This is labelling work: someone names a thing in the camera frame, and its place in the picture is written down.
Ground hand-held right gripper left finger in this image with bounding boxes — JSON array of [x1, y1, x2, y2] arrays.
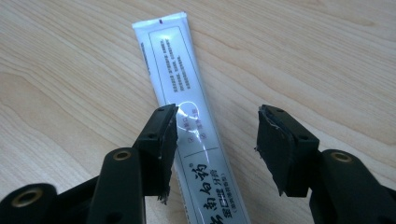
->
[[133, 104, 179, 205]]

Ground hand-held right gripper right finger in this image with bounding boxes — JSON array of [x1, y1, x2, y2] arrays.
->
[[254, 104, 320, 197]]

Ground white toothpaste tube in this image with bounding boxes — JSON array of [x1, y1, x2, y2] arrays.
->
[[131, 11, 252, 224]]

